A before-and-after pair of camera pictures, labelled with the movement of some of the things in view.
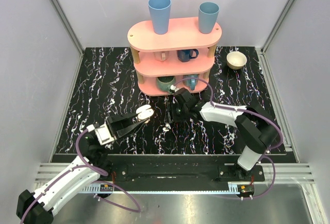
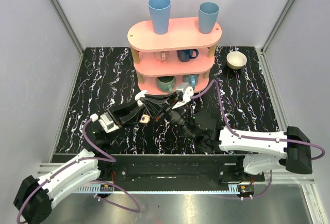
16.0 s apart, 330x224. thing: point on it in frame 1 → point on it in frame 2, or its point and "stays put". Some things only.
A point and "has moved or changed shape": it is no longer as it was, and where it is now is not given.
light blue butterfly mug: x=191 y=83 stays put
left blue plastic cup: x=160 y=6 stays put
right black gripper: x=175 y=103 → x=155 y=105
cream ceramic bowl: x=236 y=60 stays put
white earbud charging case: x=144 y=114 has moved or changed shape
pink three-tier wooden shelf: x=178 y=59 stays put
